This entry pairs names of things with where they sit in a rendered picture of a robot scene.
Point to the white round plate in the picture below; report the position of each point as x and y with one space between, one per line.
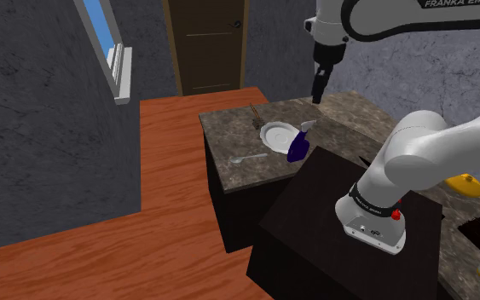
278 137

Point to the grey framed window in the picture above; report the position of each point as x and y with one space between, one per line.
108 45

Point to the yellow round lid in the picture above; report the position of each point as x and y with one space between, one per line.
466 185

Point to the dark blue spray bottle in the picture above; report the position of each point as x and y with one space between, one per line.
299 146

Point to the dark brown door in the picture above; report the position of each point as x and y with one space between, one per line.
208 45

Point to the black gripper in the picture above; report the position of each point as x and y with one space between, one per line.
327 55

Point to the dark robot stand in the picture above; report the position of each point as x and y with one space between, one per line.
339 232

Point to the brown whisk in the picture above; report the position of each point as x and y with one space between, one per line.
256 117

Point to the grey spoon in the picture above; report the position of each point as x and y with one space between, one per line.
246 158

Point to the dark kitchen counter cabinet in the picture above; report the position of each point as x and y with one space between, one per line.
239 207

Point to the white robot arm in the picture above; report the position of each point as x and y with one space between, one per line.
422 149

